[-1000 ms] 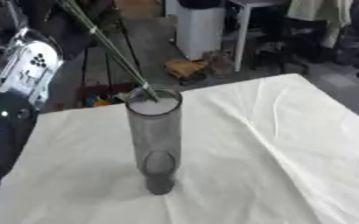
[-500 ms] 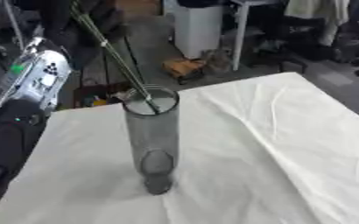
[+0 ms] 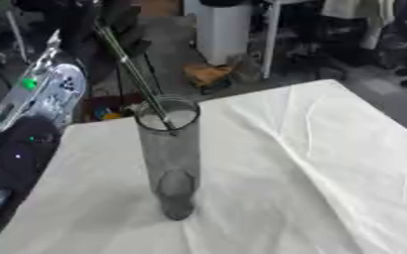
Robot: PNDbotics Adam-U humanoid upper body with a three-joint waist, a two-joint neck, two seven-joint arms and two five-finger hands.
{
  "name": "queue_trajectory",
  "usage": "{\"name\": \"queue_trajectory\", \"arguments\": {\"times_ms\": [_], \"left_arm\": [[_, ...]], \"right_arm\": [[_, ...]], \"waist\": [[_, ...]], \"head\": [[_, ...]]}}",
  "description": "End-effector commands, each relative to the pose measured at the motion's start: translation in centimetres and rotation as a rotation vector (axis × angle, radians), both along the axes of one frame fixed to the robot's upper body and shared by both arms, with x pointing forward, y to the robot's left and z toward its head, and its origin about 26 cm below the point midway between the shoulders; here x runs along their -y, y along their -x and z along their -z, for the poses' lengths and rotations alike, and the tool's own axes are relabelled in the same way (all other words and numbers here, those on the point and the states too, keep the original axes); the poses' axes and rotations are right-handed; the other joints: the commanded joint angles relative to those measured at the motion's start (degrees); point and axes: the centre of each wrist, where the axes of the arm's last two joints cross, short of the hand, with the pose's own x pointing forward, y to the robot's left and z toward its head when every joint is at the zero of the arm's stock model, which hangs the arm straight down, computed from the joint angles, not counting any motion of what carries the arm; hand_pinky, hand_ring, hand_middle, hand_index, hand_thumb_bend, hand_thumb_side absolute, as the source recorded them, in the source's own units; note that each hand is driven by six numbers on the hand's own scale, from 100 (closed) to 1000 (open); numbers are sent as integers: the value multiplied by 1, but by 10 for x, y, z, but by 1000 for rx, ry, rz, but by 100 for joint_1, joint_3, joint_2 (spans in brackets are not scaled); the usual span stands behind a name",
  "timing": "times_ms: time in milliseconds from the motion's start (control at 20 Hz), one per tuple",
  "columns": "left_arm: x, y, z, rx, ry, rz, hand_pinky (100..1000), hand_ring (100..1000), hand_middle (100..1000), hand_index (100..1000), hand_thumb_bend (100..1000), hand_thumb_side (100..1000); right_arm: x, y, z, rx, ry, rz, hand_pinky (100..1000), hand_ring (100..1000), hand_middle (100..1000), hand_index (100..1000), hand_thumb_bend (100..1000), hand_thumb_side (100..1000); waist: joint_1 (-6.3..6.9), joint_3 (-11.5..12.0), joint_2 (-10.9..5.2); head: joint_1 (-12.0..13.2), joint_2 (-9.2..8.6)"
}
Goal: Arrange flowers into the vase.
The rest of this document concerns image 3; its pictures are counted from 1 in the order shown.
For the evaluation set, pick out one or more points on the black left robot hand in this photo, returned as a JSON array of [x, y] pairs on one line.
[[17, 158]]

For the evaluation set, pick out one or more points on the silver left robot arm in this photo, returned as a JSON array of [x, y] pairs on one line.
[[42, 94]]

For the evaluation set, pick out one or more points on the tall clear glass vase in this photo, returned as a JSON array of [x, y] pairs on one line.
[[171, 158]]

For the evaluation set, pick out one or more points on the thin green flower stem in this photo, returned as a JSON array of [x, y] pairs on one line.
[[133, 71]]

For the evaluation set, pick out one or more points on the black tripod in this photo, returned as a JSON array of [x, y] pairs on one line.
[[133, 49]]

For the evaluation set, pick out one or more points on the brown bag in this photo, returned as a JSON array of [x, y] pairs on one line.
[[208, 75]]

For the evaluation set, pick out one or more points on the white table leg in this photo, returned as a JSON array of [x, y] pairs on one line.
[[269, 39]]

